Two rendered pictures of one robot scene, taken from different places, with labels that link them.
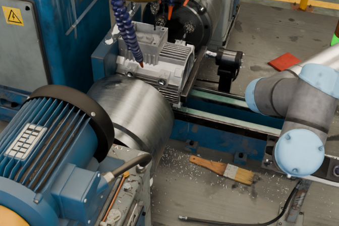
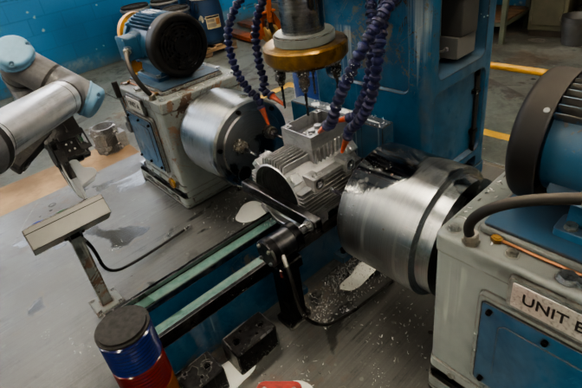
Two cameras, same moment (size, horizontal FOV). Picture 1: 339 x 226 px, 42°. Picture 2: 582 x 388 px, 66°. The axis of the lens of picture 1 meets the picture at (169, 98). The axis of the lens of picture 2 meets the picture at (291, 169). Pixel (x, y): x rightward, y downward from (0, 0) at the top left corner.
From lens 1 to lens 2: 1.76 m
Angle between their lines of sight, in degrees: 91
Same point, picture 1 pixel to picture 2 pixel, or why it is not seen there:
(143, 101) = (212, 110)
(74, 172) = (132, 35)
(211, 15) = (348, 210)
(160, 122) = (198, 132)
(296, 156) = not seen: hidden behind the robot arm
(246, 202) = (156, 276)
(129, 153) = (170, 97)
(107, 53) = (297, 103)
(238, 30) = not seen: outside the picture
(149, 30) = (328, 135)
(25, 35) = not seen: hidden behind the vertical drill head
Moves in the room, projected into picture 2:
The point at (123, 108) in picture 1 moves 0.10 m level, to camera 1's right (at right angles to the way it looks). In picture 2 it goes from (210, 98) to (185, 113)
